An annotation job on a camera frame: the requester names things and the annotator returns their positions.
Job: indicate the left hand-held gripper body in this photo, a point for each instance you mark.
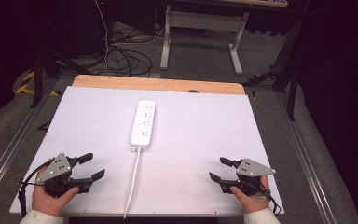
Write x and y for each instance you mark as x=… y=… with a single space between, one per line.
x=56 y=169

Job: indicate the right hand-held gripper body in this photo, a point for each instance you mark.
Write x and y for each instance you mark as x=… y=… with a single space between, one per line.
x=253 y=169

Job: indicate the white power strip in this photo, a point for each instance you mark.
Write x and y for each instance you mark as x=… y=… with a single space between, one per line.
x=143 y=126

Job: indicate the person's right hand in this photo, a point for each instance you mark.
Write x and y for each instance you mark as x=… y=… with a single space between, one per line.
x=253 y=202

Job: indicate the person's left hand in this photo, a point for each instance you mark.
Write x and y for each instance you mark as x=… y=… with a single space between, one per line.
x=45 y=202

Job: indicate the dark table grommet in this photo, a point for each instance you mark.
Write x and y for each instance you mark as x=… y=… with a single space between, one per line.
x=193 y=91

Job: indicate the yellow black floor tape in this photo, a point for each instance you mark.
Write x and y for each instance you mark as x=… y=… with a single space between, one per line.
x=24 y=87

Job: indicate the black metal stand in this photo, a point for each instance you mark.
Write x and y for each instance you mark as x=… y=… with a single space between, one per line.
x=292 y=84
x=37 y=77

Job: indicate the dark cabinet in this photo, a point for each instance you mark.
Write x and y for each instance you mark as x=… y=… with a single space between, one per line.
x=87 y=25

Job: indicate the aluminium floor rail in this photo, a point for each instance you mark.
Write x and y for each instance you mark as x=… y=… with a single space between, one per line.
x=307 y=168
x=12 y=146

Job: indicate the white metal desk frame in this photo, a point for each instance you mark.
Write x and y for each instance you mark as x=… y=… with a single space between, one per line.
x=203 y=19

